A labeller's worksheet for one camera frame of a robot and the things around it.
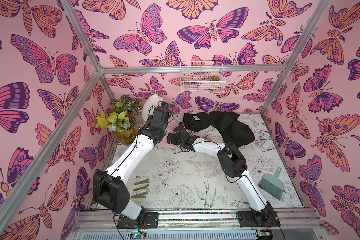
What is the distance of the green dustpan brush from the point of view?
32.6 inches

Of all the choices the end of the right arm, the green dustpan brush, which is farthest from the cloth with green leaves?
the green dustpan brush

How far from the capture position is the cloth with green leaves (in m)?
0.83

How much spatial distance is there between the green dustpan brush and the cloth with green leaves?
65cm
